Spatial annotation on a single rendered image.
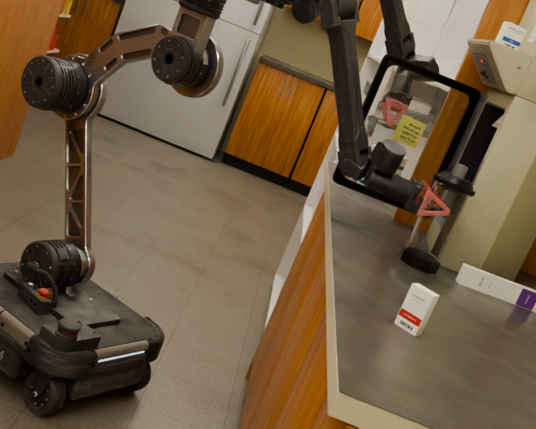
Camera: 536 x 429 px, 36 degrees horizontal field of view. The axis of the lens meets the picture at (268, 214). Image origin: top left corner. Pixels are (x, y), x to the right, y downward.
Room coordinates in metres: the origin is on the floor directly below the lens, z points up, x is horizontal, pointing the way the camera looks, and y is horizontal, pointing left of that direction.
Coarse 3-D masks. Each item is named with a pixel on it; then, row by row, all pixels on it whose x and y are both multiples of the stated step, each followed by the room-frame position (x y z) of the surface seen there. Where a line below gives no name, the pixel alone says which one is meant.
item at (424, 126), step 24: (408, 72) 2.40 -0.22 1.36; (384, 96) 2.40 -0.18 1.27; (408, 96) 2.40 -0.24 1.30; (432, 96) 2.41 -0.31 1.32; (456, 96) 2.42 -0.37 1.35; (384, 120) 2.40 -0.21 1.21; (408, 120) 2.41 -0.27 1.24; (432, 120) 2.42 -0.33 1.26; (456, 120) 2.42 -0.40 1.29; (408, 144) 2.41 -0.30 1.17; (432, 144) 2.42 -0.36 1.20; (408, 168) 2.41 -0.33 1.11; (432, 168) 2.42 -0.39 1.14; (360, 192) 2.40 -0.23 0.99
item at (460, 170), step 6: (456, 168) 2.01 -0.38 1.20; (462, 168) 2.00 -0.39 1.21; (438, 174) 2.01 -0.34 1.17; (444, 174) 1.99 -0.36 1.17; (450, 174) 1.99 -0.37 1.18; (456, 174) 2.00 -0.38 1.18; (462, 174) 2.00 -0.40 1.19; (450, 180) 1.97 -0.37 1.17; (456, 180) 1.97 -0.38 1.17; (462, 180) 1.98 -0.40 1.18; (468, 180) 2.02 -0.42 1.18; (462, 186) 1.97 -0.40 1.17; (468, 186) 1.98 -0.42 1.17
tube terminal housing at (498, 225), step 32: (512, 96) 2.15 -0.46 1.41; (512, 128) 2.12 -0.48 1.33; (512, 160) 2.12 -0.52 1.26; (480, 192) 2.12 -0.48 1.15; (512, 192) 2.12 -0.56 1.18; (480, 224) 2.12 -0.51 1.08; (512, 224) 2.16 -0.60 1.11; (448, 256) 2.12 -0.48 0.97; (480, 256) 2.12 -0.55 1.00; (512, 256) 2.21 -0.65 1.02
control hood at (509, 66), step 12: (480, 48) 2.26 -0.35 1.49; (492, 48) 2.12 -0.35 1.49; (504, 48) 2.12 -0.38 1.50; (492, 60) 2.16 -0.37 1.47; (504, 60) 2.12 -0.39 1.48; (516, 60) 2.12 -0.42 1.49; (528, 60) 2.12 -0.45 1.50; (504, 72) 2.12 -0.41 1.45; (516, 72) 2.12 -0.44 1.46; (492, 84) 2.29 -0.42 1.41; (504, 84) 2.12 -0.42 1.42; (516, 84) 2.12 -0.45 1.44
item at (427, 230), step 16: (448, 192) 1.97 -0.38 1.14; (432, 208) 1.98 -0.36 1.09; (448, 208) 1.97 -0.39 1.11; (464, 208) 1.99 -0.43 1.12; (416, 224) 2.00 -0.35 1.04; (432, 224) 1.97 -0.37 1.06; (448, 224) 1.97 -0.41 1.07; (416, 240) 1.98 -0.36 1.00; (432, 240) 1.97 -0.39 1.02; (448, 240) 1.99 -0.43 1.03; (432, 256) 1.97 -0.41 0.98
